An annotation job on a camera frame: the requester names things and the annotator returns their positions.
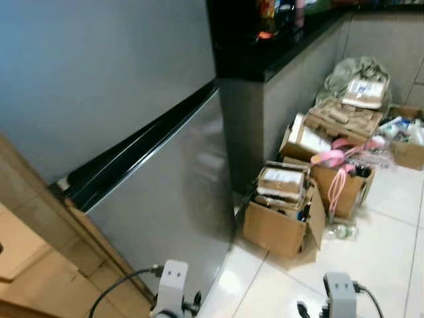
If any silver two-door fridge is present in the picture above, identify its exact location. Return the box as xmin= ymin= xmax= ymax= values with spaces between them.
xmin=0 ymin=0 xmax=237 ymax=307

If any small open cardboard box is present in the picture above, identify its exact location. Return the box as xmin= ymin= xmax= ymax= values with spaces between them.
xmin=242 ymin=160 xmax=327 ymax=260

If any empty clear plastic bottle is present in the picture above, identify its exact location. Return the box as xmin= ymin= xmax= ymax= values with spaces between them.
xmin=324 ymin=223 xmax=359 ymax=241

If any flat white brown carton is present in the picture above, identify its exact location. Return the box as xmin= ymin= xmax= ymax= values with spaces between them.
xmin=280 ymin=113 xmax=333 ymax=164

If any cardboard box with cleaning bottles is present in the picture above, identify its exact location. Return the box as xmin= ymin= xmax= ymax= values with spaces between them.
xmin=384 ymin=104 xmax=424 ymax=172

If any brown pulp packaging tray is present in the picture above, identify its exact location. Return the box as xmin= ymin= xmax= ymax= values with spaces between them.
xmin=305 ymin=97 xmax=384 ymax=141

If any grey kitchen counter cabinet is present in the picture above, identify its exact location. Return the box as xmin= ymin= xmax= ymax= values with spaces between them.
xmin=219 ymin=12 xmax=424 ymax=194

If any brown parcel with white label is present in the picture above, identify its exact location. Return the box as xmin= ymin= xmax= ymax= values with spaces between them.
xmin=341 ymin=77 xmax=389 ymax=111

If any grey-green plastic bag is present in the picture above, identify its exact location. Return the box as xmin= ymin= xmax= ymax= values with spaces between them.
xmin=324 ymin=56 xmax=393 ymax=107

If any black kitchen countertop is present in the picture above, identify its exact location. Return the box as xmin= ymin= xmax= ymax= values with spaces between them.
xmin=206 ymin=0 xmax=424 ymax=84

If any pink tumbler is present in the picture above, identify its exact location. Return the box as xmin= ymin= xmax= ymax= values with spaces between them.
xmin=294 ymin=0 xmax=307 ymax=28

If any yellow snack bag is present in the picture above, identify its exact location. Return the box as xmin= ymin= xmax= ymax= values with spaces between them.
xmin=258 ymin=0 xmax=276 ymax=21

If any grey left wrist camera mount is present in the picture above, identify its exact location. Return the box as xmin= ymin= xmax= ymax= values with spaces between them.
xmin=158 ymin=259 xmax=189 ymax=313

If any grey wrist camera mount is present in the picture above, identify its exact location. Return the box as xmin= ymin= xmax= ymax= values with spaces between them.
xmin=158 ymin=259 xmax=189 ymax=313
xmin=323 ymin=271 xmax=357 ymax=318

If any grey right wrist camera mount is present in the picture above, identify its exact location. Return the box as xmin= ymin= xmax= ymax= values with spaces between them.
xmin=323 ymin=271 xmax=357 ymax=318

